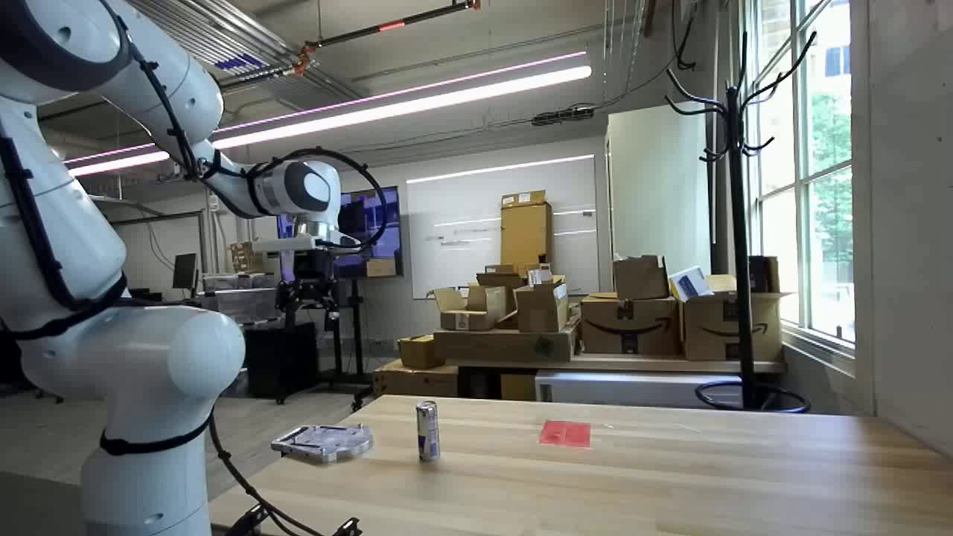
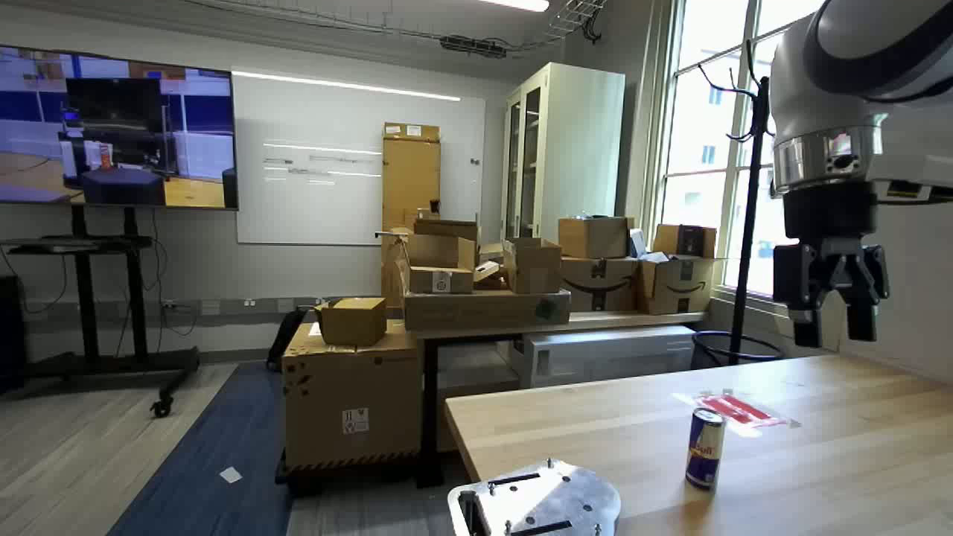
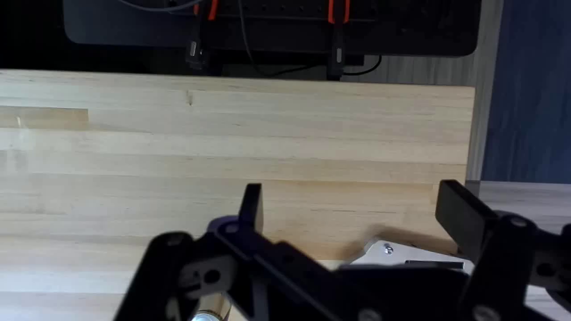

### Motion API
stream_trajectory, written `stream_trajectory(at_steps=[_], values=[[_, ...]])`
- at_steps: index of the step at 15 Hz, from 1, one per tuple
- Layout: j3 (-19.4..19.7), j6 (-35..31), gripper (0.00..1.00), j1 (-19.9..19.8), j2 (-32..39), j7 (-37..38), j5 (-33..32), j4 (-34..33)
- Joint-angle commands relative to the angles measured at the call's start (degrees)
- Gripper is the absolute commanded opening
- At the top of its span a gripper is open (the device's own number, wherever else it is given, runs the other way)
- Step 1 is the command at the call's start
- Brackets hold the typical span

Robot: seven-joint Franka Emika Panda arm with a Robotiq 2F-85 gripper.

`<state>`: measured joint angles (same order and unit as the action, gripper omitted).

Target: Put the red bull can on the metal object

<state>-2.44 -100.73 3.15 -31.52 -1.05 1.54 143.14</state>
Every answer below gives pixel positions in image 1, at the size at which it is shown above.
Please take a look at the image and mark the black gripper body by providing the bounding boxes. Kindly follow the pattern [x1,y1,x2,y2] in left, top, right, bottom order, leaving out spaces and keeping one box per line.
[293,246,347,286]

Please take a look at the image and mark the red bull can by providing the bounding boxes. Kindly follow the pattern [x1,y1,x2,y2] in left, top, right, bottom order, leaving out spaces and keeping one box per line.
[415,395,444,466]

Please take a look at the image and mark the black floor cabinet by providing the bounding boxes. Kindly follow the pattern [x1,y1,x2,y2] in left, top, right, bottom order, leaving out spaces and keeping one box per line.
[244,317,324,401]

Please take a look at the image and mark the small cube cardboard box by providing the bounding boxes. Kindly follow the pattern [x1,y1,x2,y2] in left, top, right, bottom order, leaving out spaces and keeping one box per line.
[396,334,447,372]

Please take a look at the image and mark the large labelled cardboard box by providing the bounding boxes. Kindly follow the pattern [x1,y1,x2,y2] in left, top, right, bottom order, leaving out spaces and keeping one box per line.
[374,358,463,398]

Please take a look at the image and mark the small desk monitor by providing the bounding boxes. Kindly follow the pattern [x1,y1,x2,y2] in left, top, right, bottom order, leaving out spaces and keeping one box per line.
[171,250,204,298]

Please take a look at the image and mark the open pale cardboard box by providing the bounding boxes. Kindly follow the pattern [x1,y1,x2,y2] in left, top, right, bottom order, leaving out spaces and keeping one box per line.
[433,283,517,316]

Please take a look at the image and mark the low small cardboard box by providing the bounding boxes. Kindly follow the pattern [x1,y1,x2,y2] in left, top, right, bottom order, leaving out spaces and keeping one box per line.
[439,307,502,334]

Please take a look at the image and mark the white whiteboard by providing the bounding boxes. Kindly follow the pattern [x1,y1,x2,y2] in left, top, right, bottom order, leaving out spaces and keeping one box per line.
[402,152,601,300]

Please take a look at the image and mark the flat metal plate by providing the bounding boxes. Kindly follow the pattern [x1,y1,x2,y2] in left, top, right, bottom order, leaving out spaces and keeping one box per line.
[268,419,377,466]

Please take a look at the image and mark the shallow dark-topped cardboard box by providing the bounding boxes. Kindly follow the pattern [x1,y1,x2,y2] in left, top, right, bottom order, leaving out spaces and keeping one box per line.
[473,261,527,291]

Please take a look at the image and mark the long flat cardboard box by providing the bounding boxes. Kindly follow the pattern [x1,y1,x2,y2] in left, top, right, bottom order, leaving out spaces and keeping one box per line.
[433,328,579,367]

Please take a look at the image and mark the long ceiling light strip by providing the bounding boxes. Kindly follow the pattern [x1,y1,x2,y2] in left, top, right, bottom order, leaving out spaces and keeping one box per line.
[64,49,595,182]

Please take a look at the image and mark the tall upright cardboard box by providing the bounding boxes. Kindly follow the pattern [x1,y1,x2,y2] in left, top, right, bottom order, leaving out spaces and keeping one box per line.
[499,186,555,276]

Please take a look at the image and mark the medium open cardboard box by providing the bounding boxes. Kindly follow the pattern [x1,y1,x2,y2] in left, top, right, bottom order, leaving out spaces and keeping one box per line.
[512,280,573,335]

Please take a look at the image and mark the red ceiling pipe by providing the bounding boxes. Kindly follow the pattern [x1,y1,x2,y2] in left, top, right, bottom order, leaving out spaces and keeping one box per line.
[293,0,485,60]

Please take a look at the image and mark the cardboard box with smile print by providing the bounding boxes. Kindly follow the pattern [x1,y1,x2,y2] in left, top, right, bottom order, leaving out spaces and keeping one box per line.
[579,291,686,361]

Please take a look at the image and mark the plain stacked cardboard box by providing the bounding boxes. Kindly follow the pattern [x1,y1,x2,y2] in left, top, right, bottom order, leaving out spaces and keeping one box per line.
[612,253,670,304]

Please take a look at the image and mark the low bench table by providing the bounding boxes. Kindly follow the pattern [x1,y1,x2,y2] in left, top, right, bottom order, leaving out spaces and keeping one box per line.
[455,350,786,401]

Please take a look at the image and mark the white and blue package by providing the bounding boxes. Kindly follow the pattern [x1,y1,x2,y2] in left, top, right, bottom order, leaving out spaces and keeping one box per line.
[670,265,715,300]

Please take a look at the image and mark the wide cardboard box with flap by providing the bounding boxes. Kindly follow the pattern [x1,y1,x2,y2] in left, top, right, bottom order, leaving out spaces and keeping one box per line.
[679,270,786,362]

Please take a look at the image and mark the black coat rack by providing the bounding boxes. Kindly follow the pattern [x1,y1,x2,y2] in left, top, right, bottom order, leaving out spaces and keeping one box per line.
[661,26,822,416]

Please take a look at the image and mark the large paned window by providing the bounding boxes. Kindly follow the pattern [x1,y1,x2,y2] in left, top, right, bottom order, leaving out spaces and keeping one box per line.
[741,0,862,350]

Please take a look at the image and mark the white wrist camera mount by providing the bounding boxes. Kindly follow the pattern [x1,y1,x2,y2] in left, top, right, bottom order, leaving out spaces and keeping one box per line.
[296,221,347,253]

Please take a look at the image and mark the large wall TV screen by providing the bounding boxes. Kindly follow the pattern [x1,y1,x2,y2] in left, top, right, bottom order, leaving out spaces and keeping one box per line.
[277,185,405,283]

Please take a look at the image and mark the black base cable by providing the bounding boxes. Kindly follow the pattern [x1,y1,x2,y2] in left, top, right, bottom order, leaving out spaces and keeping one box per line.
[204,419,366,536]

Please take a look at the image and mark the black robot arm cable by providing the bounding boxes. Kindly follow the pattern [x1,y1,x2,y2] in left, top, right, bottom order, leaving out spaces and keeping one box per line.
[98,0,393,261]

